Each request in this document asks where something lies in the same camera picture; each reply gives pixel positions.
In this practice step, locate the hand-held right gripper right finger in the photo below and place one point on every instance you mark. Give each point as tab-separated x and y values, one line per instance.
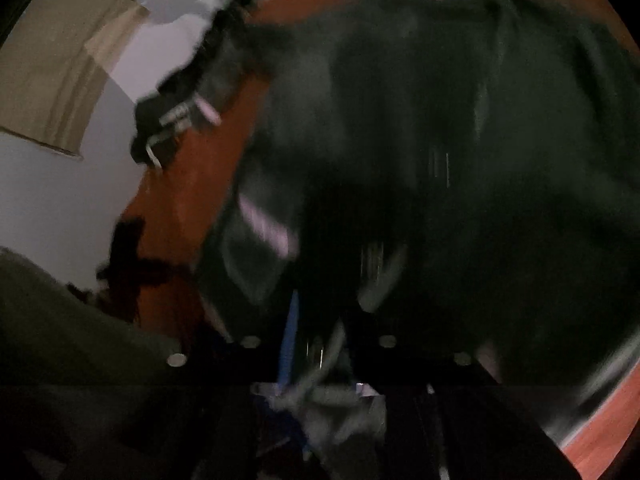
425	410

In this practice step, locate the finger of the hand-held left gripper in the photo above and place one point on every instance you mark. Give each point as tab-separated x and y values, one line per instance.
170	269

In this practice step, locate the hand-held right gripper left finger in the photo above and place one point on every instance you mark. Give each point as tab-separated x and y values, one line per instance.
289	345

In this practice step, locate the grey fleece garment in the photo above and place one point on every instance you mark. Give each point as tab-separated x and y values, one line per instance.
425	135

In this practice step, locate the olive cloth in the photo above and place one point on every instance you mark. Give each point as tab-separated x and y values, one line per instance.
65	330

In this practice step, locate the orange blanket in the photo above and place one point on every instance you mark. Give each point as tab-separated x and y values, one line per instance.
200	170

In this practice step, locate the beige curtain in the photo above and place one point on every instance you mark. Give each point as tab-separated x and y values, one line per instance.
60	60

